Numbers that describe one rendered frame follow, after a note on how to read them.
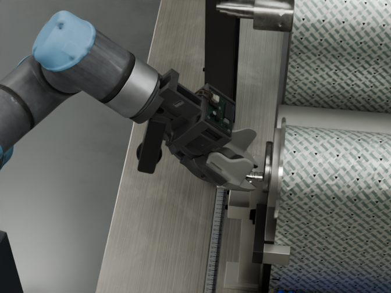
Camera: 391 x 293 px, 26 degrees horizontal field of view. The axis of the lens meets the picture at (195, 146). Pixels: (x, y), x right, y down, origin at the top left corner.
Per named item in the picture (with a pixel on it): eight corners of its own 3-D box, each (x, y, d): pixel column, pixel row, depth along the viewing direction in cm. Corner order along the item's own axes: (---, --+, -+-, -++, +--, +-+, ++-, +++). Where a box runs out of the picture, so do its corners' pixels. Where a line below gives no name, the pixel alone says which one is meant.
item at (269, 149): (267, 130, 122) (264, 166, 117) (280, 131, 122) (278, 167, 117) (263, 167, 128) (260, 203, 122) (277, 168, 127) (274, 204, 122)
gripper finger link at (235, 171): (274, 189, 115) (224, 147, 112) (245, 207, 118) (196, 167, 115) (278, 173, 117) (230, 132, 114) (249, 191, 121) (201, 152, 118)
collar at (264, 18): (255, 11, 137) (256, -21, 132) (291, 14, 137) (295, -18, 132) (252, 38, 133) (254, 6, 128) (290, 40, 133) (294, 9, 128)
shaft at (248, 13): (217, 7, 135) (217, -8, 133) (254, 10, 135) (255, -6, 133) (215, 20, 133) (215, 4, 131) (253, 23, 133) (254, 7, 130)
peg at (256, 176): (244, 168, 121) (243, 173, 120) (263, 170, 121) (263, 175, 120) (243, 177, 122) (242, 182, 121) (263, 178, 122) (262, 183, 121)
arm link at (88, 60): (43, 18, 110) (72, -4, 103) (110, 63, 115) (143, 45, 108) (18, 67, 107) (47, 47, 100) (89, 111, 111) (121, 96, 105)
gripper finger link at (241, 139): (279, 153, 119) (230, 128, 115) (251, 171, 123) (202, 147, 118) (277, 135, 121) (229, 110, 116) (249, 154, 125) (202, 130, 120)
